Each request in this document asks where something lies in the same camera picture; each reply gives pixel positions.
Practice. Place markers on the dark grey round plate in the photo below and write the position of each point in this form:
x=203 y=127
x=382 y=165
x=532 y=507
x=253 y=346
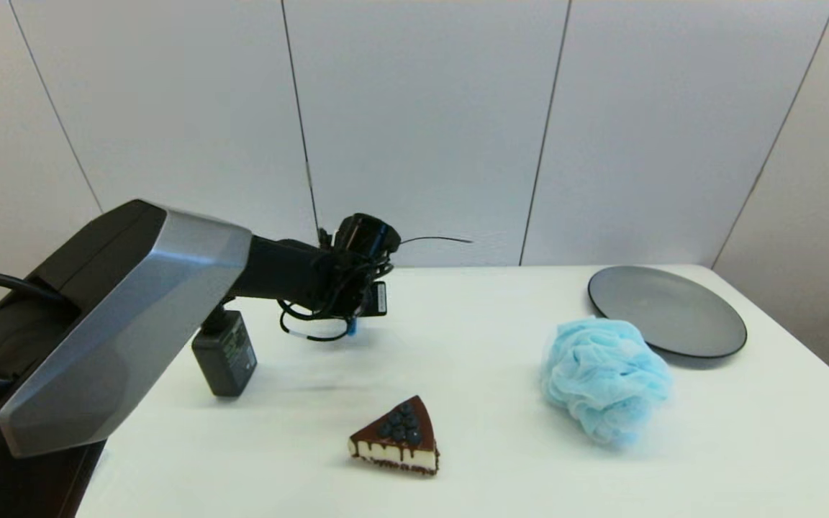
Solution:
x=666 y=313

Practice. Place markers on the light blue mesh bath loofah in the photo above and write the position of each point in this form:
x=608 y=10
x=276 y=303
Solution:
x=605 y=378

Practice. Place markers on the black and grey left robot arm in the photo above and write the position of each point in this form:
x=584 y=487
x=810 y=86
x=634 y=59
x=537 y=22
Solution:
x=119 y=324

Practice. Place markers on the chocolate blueberry cake slice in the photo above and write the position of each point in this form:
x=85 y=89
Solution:
x=400 y=439

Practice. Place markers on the dark grey pump bottle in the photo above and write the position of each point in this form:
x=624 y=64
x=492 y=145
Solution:
x=226 y=356

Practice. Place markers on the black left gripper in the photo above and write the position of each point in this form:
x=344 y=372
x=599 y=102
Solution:
x=368 y=298

